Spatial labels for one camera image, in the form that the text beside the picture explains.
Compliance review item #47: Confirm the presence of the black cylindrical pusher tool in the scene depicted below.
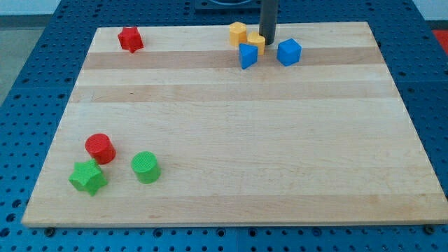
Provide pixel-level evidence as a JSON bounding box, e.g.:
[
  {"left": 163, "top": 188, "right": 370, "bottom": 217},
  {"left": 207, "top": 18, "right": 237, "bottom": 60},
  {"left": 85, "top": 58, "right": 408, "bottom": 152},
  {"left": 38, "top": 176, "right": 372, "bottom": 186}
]
[{"left": 258, "top": 0, "right": 279, "bottom": 46}]

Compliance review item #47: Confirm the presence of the blue triangle block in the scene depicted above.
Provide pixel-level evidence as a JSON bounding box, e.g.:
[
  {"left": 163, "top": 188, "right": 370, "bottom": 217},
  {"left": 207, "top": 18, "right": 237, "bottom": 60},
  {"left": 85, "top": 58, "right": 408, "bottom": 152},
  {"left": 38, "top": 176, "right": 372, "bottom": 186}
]
[{"left": 239, "top": 43, "right": 258, "bottom": 69}]

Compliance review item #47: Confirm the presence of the blue cube block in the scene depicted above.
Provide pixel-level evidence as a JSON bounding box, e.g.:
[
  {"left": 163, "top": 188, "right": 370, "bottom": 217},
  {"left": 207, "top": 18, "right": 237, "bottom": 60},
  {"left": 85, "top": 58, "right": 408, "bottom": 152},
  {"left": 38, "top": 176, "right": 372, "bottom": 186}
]
[{"left": 276, "top": 38, "right": 302, "bottom": 67}]

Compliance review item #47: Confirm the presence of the red star block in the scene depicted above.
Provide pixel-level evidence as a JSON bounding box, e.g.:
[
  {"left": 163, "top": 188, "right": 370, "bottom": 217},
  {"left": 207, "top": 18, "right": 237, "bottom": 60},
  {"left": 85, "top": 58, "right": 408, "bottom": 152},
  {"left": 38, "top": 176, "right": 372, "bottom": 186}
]
[{"left": 118, "top": 27, "right": 144, "bottom": 53}]

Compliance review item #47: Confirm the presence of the red cylinder block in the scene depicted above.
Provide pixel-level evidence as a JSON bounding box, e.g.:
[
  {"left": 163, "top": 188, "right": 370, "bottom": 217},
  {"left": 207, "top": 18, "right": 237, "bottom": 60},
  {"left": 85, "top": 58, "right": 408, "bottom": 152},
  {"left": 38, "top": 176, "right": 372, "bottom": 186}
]
[{"left": 85, "top": 133, "right": 116, "bottom": 165}]

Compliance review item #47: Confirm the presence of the green cylinder block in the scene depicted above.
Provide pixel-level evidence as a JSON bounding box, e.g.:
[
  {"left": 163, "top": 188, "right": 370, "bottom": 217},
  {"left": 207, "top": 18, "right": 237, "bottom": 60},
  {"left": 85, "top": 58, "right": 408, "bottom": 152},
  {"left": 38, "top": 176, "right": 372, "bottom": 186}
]
[{"left": 131, "top": 151, "right": 161, "bottom": 184}]

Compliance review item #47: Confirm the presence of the green star block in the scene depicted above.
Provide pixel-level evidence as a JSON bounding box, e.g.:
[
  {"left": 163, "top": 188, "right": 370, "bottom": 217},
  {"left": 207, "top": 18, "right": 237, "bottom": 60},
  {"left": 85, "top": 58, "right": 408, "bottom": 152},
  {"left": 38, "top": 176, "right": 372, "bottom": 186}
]
[{"left": 69, "top": 159, "right": 108, "bottom": 196}]

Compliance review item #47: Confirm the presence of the yellow hexagon block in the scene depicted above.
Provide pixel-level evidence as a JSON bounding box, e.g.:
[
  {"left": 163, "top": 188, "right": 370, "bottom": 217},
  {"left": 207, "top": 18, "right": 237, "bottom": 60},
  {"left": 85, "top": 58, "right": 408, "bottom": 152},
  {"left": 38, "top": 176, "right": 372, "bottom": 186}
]
[{"left": 229, "top": 22, "right": 247, "bottom": 47}]

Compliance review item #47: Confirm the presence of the yellow heart block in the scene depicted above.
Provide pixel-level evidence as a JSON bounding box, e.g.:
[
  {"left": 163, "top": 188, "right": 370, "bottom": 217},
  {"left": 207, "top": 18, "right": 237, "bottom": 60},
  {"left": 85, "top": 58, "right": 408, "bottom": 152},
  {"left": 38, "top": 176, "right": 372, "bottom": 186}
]
[{"left": 246, "top": 31, "right": 265, "bottom": 55}]

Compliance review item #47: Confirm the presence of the wooden board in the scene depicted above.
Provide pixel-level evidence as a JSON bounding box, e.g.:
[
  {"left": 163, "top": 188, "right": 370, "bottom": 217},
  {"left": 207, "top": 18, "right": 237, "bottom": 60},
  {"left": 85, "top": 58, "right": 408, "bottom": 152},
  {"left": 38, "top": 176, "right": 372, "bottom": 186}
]
[{"left": 22, "top": 22, "right": 447, "bottom": 228}]

